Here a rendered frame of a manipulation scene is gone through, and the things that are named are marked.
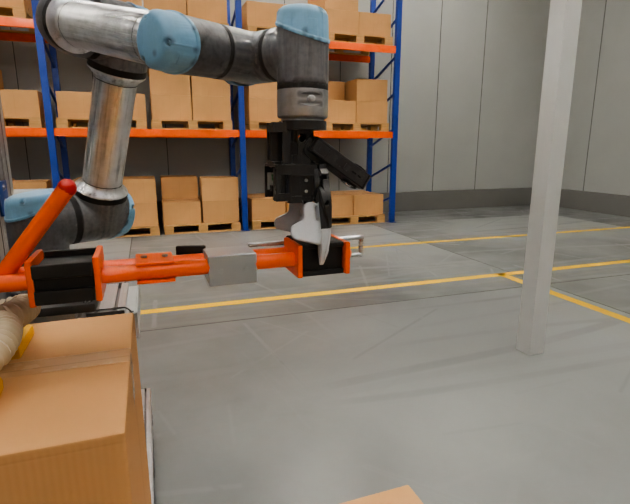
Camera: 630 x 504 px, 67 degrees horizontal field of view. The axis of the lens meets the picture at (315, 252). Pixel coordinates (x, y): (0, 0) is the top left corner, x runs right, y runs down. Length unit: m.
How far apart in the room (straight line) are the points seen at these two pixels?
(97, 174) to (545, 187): 2.69
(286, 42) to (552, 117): 2.69
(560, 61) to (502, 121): 8.55
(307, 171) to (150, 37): 0.27
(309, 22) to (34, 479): 0.63
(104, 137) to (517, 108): 11.32
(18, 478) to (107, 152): 0.73
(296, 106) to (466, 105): 10.59
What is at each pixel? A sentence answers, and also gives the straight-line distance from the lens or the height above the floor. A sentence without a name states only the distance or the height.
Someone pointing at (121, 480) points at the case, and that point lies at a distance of 0.60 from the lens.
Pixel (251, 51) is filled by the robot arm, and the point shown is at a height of 1.50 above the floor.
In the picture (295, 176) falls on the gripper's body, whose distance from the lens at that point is 0.70.
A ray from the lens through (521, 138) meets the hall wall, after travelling 12.19.
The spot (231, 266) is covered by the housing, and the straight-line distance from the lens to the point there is 0.69.
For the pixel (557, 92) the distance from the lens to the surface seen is 3.30.
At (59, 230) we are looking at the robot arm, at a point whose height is 1.19.
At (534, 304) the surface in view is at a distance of 3.43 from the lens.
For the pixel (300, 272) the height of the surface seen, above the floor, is 1.18.
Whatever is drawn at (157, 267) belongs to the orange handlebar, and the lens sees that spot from 0.68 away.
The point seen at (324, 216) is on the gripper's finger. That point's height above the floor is 1.27.
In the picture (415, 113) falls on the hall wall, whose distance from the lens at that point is 10.55.
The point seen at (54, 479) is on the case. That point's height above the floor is 1.03.
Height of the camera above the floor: 1.37
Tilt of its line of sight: 13 degrees down
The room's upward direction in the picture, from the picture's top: straight up
